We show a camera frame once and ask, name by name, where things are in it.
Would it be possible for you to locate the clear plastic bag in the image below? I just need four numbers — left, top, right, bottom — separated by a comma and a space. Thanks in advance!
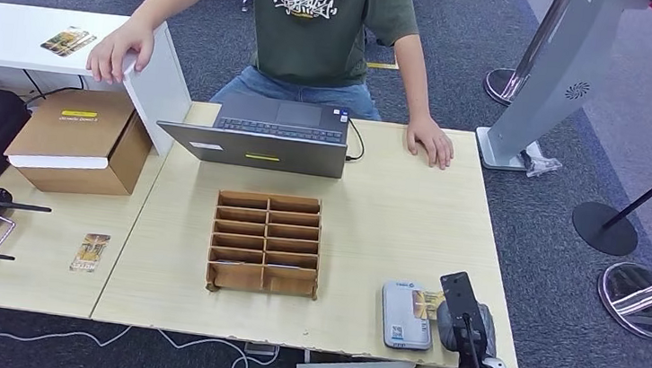
517, 140, 565, 181

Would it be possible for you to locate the white shelf unit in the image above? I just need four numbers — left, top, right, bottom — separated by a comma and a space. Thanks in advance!
0, 1, 201, 160

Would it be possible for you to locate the grey power adapter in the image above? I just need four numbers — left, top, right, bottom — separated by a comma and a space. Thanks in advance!
243, 341, 281, 359

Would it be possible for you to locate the person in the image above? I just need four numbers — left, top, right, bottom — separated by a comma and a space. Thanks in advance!
79, 0, 470, 171

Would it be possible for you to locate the silver kiosk stand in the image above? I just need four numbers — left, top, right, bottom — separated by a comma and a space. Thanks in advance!
472, 0, 652, 185

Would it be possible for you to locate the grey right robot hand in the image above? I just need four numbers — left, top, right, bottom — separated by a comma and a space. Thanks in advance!
433, 298, 501, 358

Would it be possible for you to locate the grey laptop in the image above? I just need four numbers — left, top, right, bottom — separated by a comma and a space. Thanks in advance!
154, 85, 354, 180

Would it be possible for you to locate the thin black cable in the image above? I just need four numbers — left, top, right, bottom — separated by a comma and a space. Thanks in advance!
18, 68, 87, 113

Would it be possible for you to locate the black laptop cable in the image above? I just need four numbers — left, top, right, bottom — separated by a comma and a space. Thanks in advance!
344, 118, 369, 165

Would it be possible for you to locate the black stanchion post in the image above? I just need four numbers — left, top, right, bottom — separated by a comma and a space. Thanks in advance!
568, 132, 652, 260

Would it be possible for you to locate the person's left hand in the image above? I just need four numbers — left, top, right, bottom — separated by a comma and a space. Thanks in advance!
402, 112, 459, 171

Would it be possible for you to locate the brown cardboard box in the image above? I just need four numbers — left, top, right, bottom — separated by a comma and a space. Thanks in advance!
1, 82, 159, 203

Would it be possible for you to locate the chrome stanchion post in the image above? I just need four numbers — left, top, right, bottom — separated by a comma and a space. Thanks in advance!
592, 257, 652, 342
481, 0, 578, 113

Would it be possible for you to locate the wooden card rack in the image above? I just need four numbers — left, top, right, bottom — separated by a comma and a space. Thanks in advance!
204, 188, 327, 302

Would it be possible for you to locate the person's right hand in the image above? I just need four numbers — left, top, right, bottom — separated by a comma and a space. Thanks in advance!
84, 13, 158, 90

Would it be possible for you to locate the grey card reader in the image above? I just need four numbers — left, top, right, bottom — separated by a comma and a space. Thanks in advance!
377, 279, 439, 354

